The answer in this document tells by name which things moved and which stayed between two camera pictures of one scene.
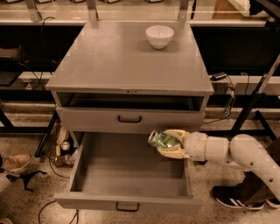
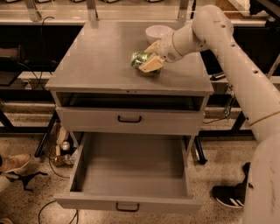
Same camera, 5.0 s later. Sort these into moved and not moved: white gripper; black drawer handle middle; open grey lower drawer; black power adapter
Moved: white gripper
Not moved: black power adapter; open grey lower drawer; black drawer handle middle
